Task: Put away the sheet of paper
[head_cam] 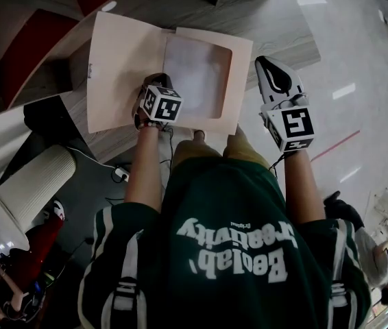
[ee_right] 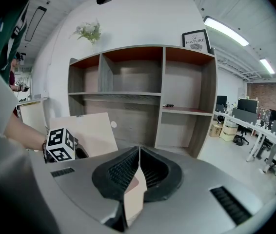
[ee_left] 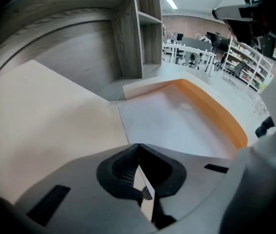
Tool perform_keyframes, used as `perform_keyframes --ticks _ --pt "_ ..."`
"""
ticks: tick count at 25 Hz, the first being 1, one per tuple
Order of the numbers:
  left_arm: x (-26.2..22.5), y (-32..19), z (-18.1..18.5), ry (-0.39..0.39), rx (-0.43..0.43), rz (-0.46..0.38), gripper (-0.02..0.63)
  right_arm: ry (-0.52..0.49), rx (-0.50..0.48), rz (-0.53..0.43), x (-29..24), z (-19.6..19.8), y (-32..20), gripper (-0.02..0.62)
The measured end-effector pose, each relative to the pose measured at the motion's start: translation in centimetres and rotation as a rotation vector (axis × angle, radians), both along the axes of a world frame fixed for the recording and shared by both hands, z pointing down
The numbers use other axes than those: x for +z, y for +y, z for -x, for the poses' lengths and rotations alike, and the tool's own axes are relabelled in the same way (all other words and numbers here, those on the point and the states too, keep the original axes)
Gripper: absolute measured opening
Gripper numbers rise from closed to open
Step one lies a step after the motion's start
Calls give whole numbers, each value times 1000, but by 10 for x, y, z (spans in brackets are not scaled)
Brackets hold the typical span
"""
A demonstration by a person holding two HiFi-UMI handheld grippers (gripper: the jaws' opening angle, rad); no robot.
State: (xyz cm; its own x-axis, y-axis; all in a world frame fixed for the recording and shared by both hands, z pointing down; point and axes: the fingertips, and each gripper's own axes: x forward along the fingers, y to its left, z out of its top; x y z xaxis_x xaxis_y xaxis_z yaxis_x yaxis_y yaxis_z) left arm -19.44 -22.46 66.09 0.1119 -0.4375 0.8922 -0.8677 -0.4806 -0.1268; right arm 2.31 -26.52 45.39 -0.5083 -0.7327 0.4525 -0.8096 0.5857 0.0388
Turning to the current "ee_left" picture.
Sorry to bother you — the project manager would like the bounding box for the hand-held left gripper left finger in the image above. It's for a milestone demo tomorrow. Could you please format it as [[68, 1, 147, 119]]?
[[13, 143, 158, 234]]

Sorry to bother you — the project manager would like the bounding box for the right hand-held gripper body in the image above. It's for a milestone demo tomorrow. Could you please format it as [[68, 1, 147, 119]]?
[[255, 116, 276, 139]]

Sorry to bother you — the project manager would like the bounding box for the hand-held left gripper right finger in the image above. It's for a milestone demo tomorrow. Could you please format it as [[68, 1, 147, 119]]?
[[138, 143, 235, 231]]

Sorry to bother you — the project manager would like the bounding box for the black mesh chair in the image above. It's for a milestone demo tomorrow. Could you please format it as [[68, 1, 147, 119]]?
[[222, 60, 248, 85]]

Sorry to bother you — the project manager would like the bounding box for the white storage rack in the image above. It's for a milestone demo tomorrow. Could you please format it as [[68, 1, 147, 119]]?
[[221, 36, 275, 93]]

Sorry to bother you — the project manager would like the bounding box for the large black screen on stand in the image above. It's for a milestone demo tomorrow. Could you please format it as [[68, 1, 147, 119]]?
[[206, 31, 231, 51]]

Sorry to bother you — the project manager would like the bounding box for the white office desk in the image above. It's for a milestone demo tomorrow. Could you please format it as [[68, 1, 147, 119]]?
[[163, 43, 217, 71]]

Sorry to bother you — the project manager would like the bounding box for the wooden open shelf unit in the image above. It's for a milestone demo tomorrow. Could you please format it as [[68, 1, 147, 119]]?
[[0, 0, 163, 102]]

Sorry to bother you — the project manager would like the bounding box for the long ceiling light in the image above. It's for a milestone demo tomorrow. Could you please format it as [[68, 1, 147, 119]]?
[[164, 0, 179, 10]]

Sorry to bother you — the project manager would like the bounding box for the head-worn camera rig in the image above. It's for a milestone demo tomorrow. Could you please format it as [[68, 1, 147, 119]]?
[[212, 0, 276, 63]]

